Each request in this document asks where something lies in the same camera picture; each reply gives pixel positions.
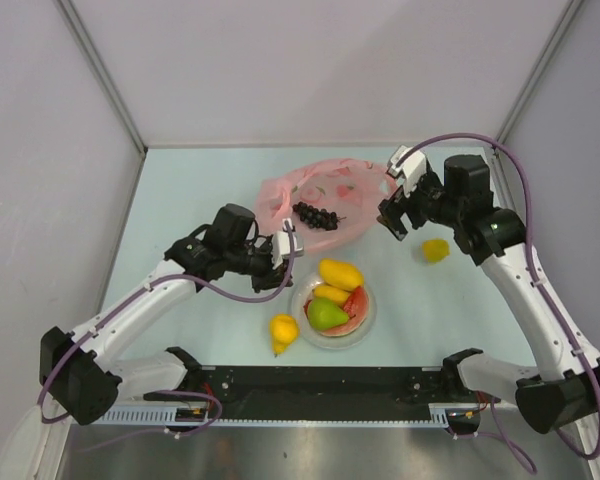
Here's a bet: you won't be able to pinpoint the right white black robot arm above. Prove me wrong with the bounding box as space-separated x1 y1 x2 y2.
378 147 600 434

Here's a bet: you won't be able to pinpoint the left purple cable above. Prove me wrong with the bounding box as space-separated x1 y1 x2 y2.
37 219 299 454

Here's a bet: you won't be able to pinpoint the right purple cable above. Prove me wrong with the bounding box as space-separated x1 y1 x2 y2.
390 131 600 474

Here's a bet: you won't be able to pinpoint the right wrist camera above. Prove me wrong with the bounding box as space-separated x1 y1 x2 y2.
387 145 428 197

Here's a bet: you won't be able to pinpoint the fake watermelon slice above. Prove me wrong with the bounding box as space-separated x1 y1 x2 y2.
321 286 369 337

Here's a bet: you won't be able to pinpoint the left aluminium frame post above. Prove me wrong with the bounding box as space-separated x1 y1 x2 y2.
53 0 148 159

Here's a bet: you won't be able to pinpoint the yellow fake starfruit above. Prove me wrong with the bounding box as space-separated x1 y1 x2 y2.
421 238 450 264

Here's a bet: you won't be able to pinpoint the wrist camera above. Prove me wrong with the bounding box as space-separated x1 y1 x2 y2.
271 217 305 268
387 145 428 197

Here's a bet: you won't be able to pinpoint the yellow fake lemon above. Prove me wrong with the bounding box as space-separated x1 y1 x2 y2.
313 284 350 307

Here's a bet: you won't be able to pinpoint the yellow fake mango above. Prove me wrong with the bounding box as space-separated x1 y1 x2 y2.
318 258 364 292

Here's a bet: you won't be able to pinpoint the yellow fake pear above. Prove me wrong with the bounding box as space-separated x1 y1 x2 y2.
269 314 300 356

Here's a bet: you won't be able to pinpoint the white paper plate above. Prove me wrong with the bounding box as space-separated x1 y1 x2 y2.
289 273 376 350

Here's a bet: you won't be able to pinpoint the black fake grapes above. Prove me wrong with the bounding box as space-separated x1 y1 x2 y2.
292 202 344 231

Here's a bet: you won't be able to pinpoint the red orange fake mango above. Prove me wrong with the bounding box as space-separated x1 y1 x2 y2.
303 299 312 318

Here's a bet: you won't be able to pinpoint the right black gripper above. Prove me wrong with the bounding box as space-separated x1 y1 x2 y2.
377 166 463 241

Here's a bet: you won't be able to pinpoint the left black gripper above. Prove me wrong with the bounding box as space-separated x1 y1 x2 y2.
225 239 292 293

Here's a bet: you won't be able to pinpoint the purple cable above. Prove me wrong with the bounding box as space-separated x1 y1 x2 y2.
37 219 299 454
390 131 600 474

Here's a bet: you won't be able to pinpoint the pink plastic bag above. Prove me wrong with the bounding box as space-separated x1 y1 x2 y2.
254 158 397 254

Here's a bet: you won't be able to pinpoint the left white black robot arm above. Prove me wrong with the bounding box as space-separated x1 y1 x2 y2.
37 204 302 425

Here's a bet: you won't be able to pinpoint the aluminium front rail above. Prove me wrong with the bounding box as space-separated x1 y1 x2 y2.
52 364 599 407

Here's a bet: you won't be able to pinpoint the aluminium frame post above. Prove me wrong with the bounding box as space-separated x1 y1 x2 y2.
496 0 585 143
53 0 148 159

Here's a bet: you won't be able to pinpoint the white slotted cable duct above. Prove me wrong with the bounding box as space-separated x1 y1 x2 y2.
72 402 454 429

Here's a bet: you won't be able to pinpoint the right aluminium frame post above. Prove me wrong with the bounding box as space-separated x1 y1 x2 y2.
496 0 585 143

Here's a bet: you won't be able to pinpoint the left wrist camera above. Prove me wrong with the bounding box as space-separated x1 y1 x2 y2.
271 217 305 268

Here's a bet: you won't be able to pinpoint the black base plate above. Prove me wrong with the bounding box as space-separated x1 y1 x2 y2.
143 364 502 422

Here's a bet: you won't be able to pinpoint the small green fake fruit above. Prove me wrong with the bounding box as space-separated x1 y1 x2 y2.
308 298 349 331

